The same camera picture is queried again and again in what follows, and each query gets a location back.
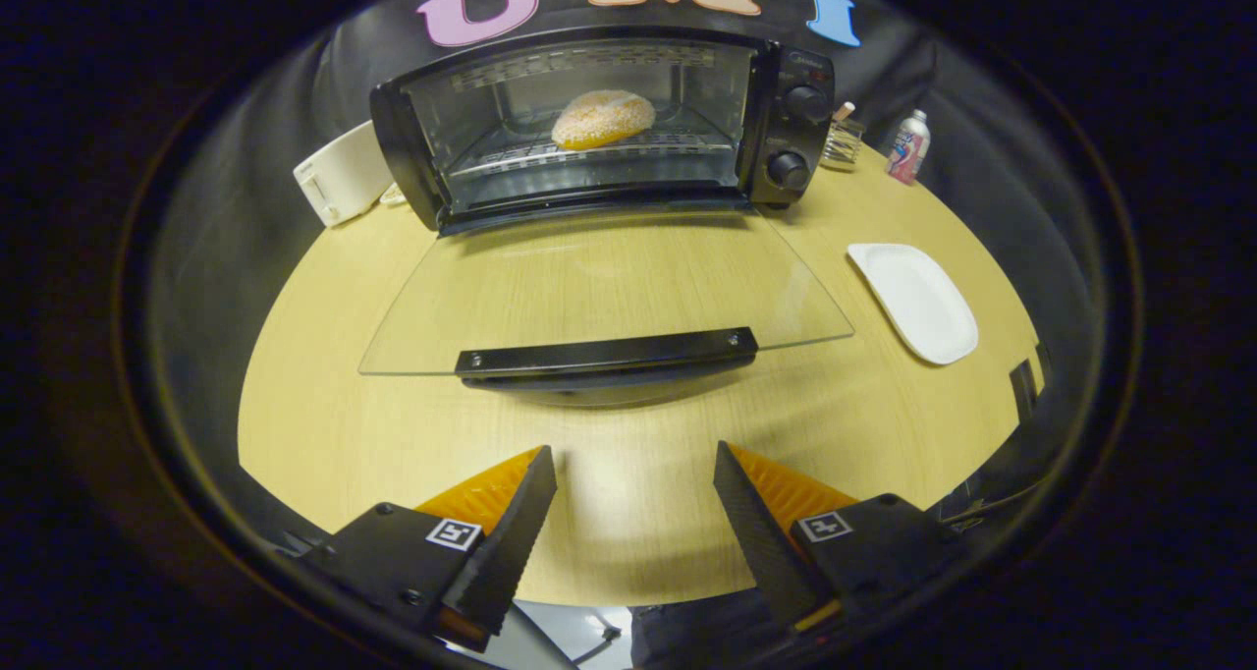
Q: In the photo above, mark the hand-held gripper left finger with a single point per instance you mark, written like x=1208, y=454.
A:
x=511, y=542

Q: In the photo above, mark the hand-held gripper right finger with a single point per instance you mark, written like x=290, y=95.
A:
x=761, y=542

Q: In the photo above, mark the black toaster oven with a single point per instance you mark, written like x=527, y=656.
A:
x=795, y=139

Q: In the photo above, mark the sugar-coated cream bun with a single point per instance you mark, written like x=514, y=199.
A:
x=601, y=120

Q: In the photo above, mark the white toaster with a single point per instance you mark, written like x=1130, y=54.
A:
x=349, y=174

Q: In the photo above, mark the white square plate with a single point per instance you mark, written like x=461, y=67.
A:
x=918, y=302

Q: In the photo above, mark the black chair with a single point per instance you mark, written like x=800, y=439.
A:
x=1023, y=390
x=1043, y=358

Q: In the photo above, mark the pink label bottle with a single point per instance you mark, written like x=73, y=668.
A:
x=908, y=149

